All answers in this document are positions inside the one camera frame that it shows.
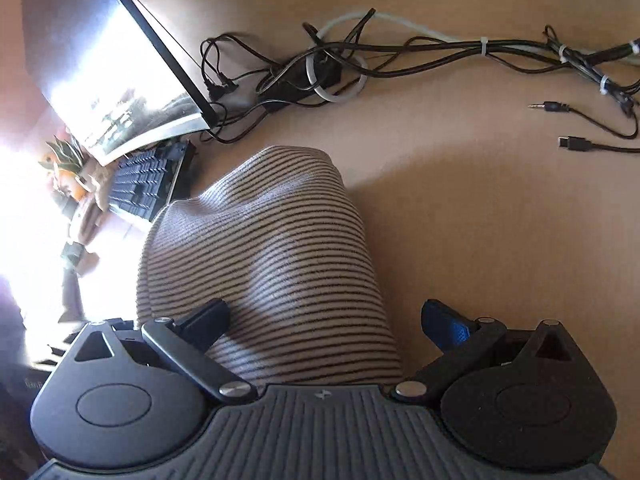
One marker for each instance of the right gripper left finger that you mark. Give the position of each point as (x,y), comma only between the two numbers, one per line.
(182,345)

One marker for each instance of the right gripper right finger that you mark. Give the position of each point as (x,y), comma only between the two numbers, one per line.
(463,342)

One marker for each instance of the beige striped knit garment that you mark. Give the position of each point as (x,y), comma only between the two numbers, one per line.
(280,241)

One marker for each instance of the black mechanical keyboard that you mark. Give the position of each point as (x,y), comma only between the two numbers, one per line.
(146,182)

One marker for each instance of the potted plants on sill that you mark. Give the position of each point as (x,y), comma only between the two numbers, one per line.
(79,187)

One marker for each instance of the black curved monitor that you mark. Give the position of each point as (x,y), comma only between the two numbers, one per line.
(107,74)

